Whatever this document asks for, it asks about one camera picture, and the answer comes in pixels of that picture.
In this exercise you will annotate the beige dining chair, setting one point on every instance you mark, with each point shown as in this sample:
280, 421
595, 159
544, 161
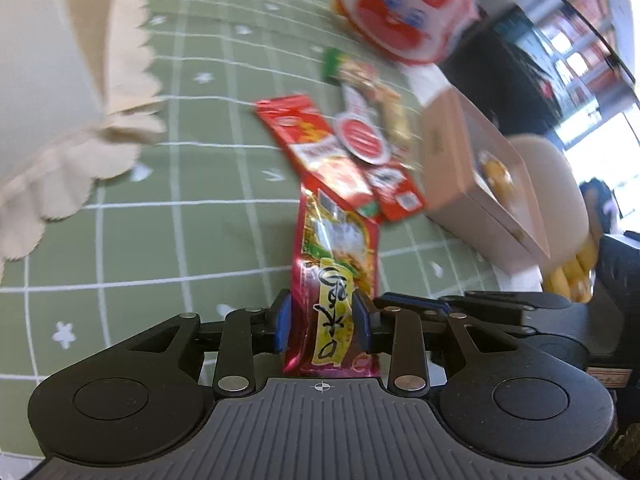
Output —
550, 180

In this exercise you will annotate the large black cabinet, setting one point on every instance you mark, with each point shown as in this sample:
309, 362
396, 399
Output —
500, 80

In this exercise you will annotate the pink cardboard box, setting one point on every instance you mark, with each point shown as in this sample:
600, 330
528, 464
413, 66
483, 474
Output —
465, 185

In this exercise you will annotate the red packet with white band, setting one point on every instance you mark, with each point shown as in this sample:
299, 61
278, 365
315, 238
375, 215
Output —
310, 140

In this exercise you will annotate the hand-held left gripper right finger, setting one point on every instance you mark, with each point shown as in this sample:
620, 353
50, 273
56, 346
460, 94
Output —
362, 325

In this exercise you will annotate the green red snack packet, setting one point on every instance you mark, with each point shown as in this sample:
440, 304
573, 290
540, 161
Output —
352, 72

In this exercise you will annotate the yellow lounge chair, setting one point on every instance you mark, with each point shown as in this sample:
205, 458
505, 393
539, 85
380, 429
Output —
572, 275

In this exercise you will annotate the red packet with yellow label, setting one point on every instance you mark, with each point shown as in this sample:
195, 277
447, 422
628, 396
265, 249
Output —
332, 270

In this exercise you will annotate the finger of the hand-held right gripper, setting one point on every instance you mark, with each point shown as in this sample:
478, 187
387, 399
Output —
415, 303
510, 302

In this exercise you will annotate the black metal frame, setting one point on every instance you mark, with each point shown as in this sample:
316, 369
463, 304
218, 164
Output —
590, 35

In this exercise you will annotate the small red snack packet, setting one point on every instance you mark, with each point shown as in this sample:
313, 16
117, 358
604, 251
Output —
395, 192

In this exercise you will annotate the green checkered tablecloth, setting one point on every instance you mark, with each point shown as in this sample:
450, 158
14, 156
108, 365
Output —
200, 210

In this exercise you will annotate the dark jacket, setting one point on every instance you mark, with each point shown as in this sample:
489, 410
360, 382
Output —
600, 205

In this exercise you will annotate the white scalloped paper bag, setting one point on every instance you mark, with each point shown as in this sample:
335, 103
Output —
45, 85

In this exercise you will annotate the white paper sheet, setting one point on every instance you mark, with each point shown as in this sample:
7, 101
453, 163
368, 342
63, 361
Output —
425, 85

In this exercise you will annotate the yellow stick snack packet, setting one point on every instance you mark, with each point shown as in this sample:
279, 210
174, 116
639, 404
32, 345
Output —
397, 120

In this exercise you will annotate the yellow cake packet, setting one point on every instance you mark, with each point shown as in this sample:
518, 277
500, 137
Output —
496, 172

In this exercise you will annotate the red rabbit face bag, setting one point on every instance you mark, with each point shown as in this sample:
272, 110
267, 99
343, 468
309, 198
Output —
405, 5

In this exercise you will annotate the clear packet red oval label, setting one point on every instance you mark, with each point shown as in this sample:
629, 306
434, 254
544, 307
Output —
362, 137

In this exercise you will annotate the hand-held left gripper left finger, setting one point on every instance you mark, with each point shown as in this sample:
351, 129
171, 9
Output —
281, 322

